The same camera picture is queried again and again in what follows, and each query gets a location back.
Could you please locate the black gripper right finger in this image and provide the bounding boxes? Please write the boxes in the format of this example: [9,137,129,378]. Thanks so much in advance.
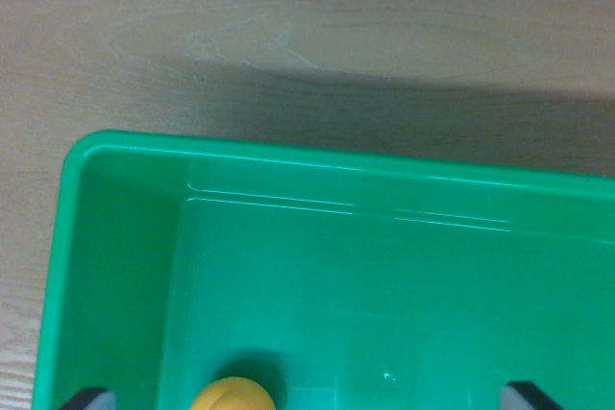
[498,380,563,410]

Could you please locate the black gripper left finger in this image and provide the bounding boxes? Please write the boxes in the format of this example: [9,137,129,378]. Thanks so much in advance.
[58,386,118,410]

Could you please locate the yellow orange toy peach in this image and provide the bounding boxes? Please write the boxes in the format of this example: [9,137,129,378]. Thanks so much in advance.
[191,378,277,410]

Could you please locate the green plastic bin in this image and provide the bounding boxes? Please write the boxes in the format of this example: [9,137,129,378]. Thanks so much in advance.
[32,129,615,410]

